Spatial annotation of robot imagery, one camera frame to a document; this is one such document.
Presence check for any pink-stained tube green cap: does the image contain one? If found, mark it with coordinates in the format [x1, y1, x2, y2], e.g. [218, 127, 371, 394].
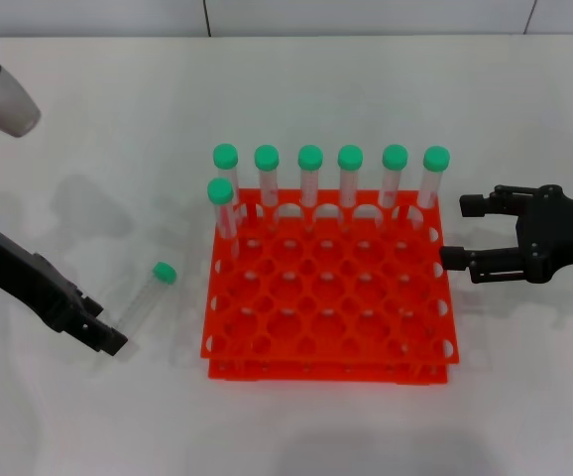
[378, 143, 409, 229]
[206, 177, 241, 264]
[253, 144, 282, 233]
[296, 144, 325, 233]
[211, 142, 245, 224]
[414, 145, 452, 229]
[336, 144, 365, 233]

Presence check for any clear tube green cap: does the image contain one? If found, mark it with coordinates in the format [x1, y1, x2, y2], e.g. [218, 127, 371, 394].
[103, 261, 177, 348]

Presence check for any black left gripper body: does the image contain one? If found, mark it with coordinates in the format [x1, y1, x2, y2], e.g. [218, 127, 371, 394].
[0, 223, 104, 343]

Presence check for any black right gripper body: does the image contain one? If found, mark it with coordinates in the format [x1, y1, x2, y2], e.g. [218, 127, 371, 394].
[514, 183, 573, 285]

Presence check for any orange test tube rack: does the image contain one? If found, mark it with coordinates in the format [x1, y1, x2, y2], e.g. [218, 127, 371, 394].
[199, 186, 461, 386]

